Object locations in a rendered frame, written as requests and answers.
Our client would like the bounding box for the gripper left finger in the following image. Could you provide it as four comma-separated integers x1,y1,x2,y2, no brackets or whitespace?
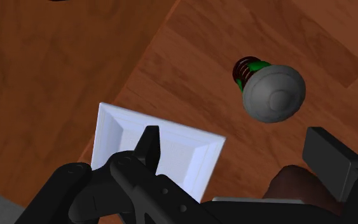
15,125,221,224

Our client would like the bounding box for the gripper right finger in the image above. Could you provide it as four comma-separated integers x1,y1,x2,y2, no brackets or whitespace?
302,126,358,224

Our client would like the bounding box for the white square plate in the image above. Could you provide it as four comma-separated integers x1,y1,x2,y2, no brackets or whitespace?
90,102,226,204

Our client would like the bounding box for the green jar with grey lid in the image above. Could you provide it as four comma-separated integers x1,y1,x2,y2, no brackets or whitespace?
232,56,307,124

